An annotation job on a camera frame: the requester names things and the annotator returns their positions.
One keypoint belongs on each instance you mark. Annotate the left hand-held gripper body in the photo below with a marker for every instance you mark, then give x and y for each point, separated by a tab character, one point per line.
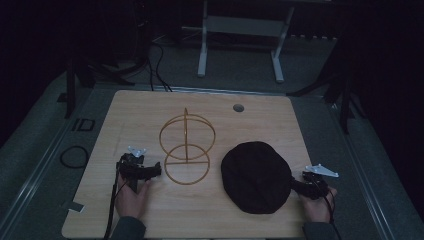
131	168

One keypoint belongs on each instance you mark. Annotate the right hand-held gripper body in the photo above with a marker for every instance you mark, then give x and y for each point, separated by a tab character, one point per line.
316	185

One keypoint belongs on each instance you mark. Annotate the black hat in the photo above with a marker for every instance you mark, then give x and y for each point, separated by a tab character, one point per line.
256	176

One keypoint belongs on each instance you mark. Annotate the person's right hand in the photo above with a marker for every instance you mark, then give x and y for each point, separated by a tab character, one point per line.
315	208

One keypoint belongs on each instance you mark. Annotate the person's left hand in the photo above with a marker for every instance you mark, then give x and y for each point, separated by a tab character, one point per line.
130	200

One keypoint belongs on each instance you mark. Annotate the grey tape piece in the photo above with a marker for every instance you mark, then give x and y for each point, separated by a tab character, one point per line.
76	206

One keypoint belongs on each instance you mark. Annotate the black tripod stand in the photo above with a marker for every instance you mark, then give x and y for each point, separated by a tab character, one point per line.
345	100
70	86

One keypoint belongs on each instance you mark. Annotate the white desk frame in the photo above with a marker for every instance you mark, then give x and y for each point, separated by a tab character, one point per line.
241	26

